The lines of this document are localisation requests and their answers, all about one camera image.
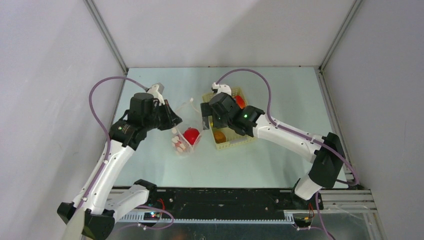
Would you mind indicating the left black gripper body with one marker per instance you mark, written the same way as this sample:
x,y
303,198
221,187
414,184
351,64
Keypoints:
x,y
153,120

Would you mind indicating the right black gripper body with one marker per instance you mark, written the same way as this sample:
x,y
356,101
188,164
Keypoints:
x,y
205,110

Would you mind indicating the red mango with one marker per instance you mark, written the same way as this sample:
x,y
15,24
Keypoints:
x,y
240,101

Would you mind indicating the clear dotted zip bag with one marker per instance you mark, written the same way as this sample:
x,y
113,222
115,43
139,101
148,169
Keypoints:
x,y
191,117

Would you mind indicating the red pomegranate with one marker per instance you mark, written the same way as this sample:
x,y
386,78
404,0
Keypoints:
x,y
191,135

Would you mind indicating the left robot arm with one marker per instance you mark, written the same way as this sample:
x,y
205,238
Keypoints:
x,y
91,214

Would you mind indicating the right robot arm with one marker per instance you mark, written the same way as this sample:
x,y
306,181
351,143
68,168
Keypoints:
x,y
325,153

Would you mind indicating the yellow plastic basket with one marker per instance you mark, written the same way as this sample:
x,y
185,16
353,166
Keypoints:
x,y
232,139

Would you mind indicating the small circuit board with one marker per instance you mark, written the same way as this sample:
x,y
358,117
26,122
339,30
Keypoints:
x,y
152,216

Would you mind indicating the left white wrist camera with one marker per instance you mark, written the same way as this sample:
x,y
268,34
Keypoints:
x,y
156,91

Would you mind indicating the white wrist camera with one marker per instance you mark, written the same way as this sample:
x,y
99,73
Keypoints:
x,y
156,91
220,88

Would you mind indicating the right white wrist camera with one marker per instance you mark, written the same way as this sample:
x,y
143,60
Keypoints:
x,y
220,88

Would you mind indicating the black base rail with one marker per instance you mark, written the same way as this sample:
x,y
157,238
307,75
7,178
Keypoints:
x,y
230,203

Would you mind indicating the white perforated cable tray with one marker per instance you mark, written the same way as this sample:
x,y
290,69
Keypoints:
x,y
139,217

